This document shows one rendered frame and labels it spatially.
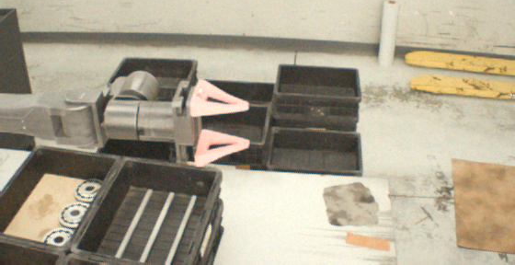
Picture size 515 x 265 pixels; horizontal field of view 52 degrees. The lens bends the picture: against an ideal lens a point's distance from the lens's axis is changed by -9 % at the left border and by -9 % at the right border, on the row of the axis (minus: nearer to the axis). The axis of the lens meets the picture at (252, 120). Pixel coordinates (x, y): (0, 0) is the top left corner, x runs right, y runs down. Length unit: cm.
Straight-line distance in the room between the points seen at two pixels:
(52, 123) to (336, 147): 189
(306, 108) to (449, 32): 202
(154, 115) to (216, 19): 355
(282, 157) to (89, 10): 251
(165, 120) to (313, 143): 183
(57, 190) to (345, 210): 89
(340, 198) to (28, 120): 120
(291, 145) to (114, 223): 121
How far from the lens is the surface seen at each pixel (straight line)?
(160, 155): 274
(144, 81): 88
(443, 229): 287
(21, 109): 87
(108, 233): 157
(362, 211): 180
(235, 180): 190
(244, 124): 255
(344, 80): 287
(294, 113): 265
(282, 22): 428
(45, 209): 169
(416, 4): 426
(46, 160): 179
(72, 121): 84
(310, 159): 254
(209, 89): 80
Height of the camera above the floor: 190
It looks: 33 degrees down
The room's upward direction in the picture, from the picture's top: straight up
